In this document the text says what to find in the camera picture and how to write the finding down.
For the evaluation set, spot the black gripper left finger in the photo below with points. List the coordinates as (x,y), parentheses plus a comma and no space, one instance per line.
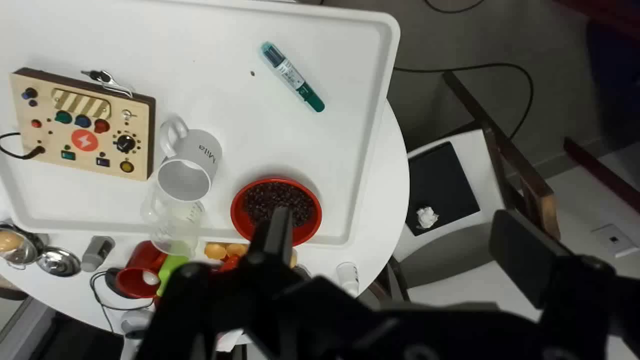
(277,236)

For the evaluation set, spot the large red bowl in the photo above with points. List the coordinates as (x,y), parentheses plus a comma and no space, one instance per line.
(239,210)

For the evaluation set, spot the dark beans heap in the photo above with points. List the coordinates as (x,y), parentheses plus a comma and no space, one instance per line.
(267,197)

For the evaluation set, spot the clear plastic cup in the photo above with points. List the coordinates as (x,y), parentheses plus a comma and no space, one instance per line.
(177,223)

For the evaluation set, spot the black square pad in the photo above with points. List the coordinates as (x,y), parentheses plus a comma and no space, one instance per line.
(441,182)

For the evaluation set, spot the white ceramic mug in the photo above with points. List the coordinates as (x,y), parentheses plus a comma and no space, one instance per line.
(201,150)

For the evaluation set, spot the metal key black head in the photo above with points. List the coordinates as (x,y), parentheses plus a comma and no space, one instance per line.
(101,77)

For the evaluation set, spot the white platform base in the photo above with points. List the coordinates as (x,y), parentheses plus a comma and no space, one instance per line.
(482,226)

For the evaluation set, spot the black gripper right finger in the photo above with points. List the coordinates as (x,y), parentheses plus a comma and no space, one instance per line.
(526,257)

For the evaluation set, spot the wooden plank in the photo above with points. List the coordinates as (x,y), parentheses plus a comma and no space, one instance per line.
(511,156)

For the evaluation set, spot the small grey block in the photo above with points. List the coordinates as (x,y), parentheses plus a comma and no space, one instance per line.
(97,252)

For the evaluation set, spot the white plastic tray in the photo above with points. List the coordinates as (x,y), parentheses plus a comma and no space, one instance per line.
(221,72)

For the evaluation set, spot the white floor outlet plate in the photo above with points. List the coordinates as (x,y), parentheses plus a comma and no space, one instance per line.
(616,240)

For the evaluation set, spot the small white plastic piece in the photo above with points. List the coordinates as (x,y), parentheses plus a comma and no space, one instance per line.
(427,216)

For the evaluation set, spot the orange toy fruit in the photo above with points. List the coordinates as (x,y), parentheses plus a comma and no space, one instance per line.
(237,251)

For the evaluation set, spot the dark red furniture bar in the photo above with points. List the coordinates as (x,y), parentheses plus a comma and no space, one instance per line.
(600,171)

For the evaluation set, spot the yellow toy fruit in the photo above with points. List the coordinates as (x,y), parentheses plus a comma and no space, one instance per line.
(215,251)

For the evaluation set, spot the green marker pen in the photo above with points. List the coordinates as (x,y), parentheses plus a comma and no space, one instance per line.
(290,74)

